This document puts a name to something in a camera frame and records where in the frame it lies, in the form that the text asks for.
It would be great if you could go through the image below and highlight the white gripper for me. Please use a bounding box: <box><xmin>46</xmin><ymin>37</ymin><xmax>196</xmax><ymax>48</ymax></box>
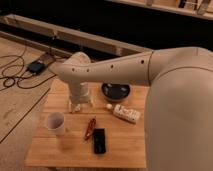
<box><xmin>69</xmin><ymin>83</ymin><xmax>92</xmax><ymax>105</ymax></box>

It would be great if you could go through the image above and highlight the white plastic bottle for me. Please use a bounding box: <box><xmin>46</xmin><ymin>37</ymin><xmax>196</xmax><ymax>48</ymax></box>
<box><xmin>106</xmin><ymin>104</ymin><xmax>141</xmax><ymax>123</ymax></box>

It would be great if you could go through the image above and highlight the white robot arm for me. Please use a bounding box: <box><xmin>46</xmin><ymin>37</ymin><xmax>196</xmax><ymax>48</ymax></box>
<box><xmin>57</xmin><ymin>47</ymin><xmax>213</xmax><ymax>171</ymax></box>

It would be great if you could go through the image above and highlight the dark ceramic bowl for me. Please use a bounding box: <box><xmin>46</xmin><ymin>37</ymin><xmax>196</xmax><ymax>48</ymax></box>
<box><xmin>101</xmin><ymin>83</ymin><xmax>131</xmax><ymax>101</ymax></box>

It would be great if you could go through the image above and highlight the white sponge block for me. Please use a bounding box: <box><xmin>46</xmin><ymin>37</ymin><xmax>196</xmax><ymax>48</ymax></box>
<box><xmin>68</xmin><ymin>104</ymin><xmax>81</xmax><ymax>113</ymax></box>

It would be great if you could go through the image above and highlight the black rectangular device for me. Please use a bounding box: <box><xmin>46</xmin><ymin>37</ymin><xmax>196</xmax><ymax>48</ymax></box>
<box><xmin>93</xmin><ymin>129</ymin><xmax>106</xmax><ymax>154</ymax></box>

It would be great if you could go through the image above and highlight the black power adapter box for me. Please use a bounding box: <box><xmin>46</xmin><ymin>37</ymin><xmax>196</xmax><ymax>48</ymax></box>
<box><xmin>27</xmin><ymin>61</ymin><xmax>45</xmax><ymax>74</ymax></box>

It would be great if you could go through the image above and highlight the wooden table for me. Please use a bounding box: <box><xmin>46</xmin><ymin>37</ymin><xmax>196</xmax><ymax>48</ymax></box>
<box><xmin>25</xmin><ymin>79</ymin><xmax>146</xmax><ymax>168</ymax></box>

